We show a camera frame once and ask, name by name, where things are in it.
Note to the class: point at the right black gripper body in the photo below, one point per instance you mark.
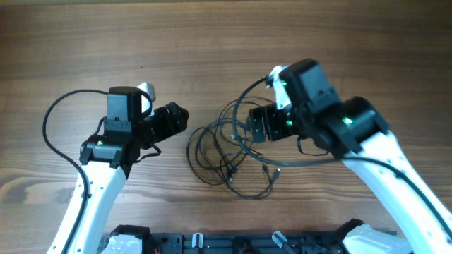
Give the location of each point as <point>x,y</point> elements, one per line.
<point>270,123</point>

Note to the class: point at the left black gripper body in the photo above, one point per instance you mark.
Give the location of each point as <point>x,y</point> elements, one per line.
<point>159,126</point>

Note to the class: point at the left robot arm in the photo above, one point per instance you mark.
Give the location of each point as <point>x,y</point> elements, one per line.
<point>106,158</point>

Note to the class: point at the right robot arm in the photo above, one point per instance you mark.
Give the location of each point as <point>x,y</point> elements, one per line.
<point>353,131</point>

